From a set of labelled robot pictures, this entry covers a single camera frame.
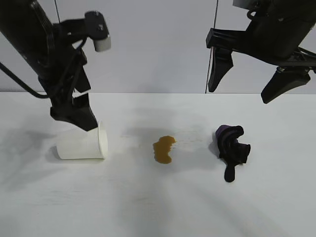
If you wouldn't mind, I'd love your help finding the white paper cup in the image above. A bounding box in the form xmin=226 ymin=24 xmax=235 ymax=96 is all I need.
xmin=56 ymin=120 xmax=109 ymax=161

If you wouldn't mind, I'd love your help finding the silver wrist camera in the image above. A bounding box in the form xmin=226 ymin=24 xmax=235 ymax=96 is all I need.
xmin=83 ymin=11 xmax=112 ymax=53
xmin=233 ymin=0 xmax=250 ymax=12

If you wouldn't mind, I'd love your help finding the brown liquid spill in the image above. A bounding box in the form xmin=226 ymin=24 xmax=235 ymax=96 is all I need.
xmin=152 ymin=135 xmax=178 ymax=164

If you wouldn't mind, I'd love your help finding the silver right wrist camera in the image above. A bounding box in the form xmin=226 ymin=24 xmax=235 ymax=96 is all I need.
xmin=233 ymin=0 xmax=250 ymax=12

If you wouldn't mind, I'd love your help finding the dark purple cloth rag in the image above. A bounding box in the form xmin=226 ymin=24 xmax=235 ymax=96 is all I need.
xmin=214 ymin=124 xmax=252 ymax=184

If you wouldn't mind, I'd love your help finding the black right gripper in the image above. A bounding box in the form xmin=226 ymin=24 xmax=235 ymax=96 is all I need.
xmin=205 ymin=13 xmax=316 ymax=105

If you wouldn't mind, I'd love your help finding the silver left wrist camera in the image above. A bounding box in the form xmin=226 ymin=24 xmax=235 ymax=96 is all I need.
xmin=83 ymin=11 xmax=112 ymax=53

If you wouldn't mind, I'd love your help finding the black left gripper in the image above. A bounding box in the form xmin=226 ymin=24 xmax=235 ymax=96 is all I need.
xmin=39 ymin=16 xmax=98 ymax=132

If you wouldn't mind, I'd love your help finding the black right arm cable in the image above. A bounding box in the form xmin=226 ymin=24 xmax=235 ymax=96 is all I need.
xmin=246 ymin=9 xmax=263 ymax=20

